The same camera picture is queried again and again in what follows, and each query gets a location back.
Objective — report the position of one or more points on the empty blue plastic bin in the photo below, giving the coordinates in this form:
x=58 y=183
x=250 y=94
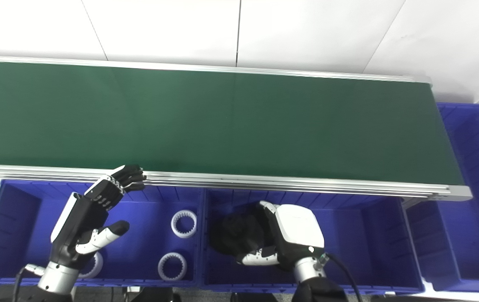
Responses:
x=465 y=251

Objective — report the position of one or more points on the blue bin with black parts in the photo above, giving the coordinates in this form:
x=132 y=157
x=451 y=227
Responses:
x=361 y=247

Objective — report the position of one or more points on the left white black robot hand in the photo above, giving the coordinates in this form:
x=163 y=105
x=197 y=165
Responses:
x=78 y=226

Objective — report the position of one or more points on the green conveyor belt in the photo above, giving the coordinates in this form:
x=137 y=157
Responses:
x=222 y=126

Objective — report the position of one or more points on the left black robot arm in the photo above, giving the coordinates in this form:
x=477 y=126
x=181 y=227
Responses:
x=57 y=281

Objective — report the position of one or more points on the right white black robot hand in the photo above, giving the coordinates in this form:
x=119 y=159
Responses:
x=298 y=230

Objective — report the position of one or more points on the blue bin with white rings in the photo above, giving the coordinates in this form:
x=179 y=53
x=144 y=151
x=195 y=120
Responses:
x=147 y=235

